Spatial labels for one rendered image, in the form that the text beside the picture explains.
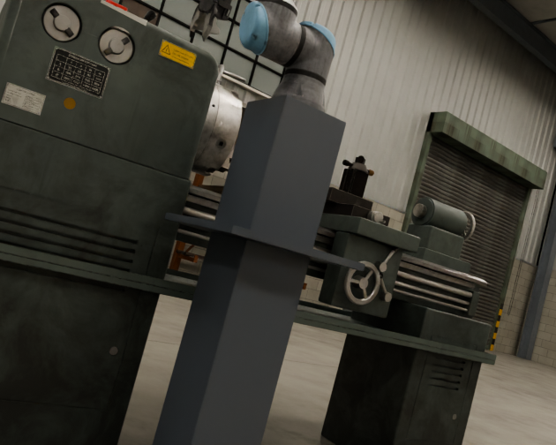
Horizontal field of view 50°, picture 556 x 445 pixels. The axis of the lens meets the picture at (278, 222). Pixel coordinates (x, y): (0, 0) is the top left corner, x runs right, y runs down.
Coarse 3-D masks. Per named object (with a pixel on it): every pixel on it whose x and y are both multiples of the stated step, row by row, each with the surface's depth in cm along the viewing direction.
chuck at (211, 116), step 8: (216, 88) 196; (216, 96) 193; (216, 104) 192; (208, 112) 190; (216, 112) 191; (208, 120) 190; (208, 128) 190; (208, 136) 191; (200, 144) 192; (200, 152) 194
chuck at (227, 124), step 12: (216, 84) 199; (228, 96) 197; (228, 108) 194; (240, 108) 198; (216, 120) 191; (228, 120) 194; (240, 120) 196; (216, 132) 192; (228, 132) 194; (228, 144) 195; (204, 156) 195; (216, 156) 196; (192, 168) 201; (204, 168) 200; (216, 168) 200
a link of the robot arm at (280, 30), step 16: (256, 0) 152; (272, 0) 149; (288, 0) 150; (256, 16) 147; (272, 16) 149; (288, 16) 151; (240, 32) 155; (256, 32) 148; (272, 32) 149; (288, 32) 151; (256, 48) 151; (272, 48) 151; (288, 48) 152
